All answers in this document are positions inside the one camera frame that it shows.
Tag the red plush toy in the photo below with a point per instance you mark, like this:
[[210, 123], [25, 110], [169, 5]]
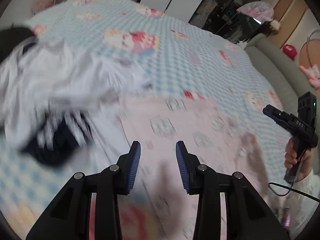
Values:
[[289, 52]]

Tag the person's right forearm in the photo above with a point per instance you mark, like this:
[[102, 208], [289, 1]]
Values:
[[308, 183]]

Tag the pale pink plush toy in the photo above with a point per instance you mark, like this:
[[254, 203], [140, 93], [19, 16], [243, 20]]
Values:
[[42, 4]]

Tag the navy striped garment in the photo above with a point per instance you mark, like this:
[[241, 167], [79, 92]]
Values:
[[55, 150]]

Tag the pink rabbit plush toy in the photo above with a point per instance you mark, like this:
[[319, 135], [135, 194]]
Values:
[[312, 76]]

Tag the pink frilly canopy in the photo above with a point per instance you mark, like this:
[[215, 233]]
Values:
[[255, 10]]

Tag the pink printed garment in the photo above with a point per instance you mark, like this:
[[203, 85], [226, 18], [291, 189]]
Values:
[[200, 130]]

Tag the black garment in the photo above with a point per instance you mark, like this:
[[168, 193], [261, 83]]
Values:
[[15, 40]]

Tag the blue checked printed blanket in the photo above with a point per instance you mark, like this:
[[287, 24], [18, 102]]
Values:
[[175, 80]]

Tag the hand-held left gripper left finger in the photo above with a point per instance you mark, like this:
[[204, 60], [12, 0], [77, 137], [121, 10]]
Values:
[[132, 170]]

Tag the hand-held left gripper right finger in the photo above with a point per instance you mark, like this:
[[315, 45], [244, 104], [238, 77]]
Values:
[[182, 170]]

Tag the dark glass wardrobe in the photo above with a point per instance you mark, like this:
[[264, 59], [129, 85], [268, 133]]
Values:
[[225, 10]]

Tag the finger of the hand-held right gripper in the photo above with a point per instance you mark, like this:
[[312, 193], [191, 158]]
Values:
[[273, 118], [280, 112]]

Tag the person's right hand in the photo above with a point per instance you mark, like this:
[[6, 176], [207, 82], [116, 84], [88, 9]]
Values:
[[290, 157]]

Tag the small cream object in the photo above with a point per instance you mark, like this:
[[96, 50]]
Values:
[[275, 25]]

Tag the white garment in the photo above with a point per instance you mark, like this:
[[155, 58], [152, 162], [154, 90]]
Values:
[[62, 80]]

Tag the grey upholstered headboard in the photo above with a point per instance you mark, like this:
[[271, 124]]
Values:
[[275, 62]]

